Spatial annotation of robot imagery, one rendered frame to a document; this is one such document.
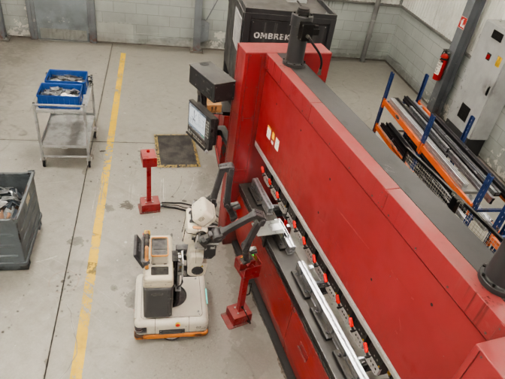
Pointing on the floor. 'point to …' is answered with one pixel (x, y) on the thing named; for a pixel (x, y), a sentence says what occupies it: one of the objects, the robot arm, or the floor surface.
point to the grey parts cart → (68, 127)
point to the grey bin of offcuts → (18, 219)
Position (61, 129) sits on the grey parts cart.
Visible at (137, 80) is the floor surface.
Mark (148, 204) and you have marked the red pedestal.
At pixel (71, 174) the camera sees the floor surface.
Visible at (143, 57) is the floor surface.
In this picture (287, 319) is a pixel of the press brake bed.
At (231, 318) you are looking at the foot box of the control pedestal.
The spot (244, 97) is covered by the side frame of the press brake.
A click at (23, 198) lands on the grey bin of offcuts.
